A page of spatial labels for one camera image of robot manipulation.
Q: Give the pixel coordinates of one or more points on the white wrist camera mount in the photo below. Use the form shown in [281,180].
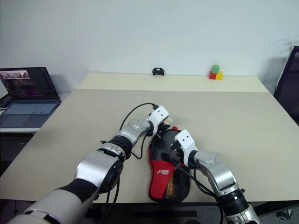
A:
[187,144]
[157,116]

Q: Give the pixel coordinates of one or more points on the black and red paddle case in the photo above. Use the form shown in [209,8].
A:
[163,177]

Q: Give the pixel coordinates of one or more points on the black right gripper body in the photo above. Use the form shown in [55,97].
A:
[176,152]

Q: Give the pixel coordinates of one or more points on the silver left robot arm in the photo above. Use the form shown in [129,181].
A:
[98,168]

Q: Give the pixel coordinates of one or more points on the green cube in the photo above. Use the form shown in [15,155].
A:
[215,68]

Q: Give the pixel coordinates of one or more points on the black office chair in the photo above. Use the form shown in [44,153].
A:
[288,86]

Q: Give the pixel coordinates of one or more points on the red cube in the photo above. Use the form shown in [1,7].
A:
[212,75]

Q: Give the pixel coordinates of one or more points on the black table frame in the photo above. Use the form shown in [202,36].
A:
[163,214]

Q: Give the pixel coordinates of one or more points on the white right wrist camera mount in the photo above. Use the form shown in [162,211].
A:
[187,144]

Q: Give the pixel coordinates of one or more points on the open grey laptop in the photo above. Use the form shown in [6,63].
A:
[30,98]

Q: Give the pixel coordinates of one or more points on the yellow cube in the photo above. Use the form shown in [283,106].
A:
[219,76]

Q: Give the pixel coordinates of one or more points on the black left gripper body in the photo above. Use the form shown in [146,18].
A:
[163,131]

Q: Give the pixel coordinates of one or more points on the small black clip object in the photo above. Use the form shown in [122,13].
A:
[158,72]

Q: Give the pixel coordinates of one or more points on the chair caster wheel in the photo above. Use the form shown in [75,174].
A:
[283,214]

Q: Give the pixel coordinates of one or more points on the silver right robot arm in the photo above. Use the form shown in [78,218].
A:
[219,172]

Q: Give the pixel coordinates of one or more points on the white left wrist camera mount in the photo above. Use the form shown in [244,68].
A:
[157,116]

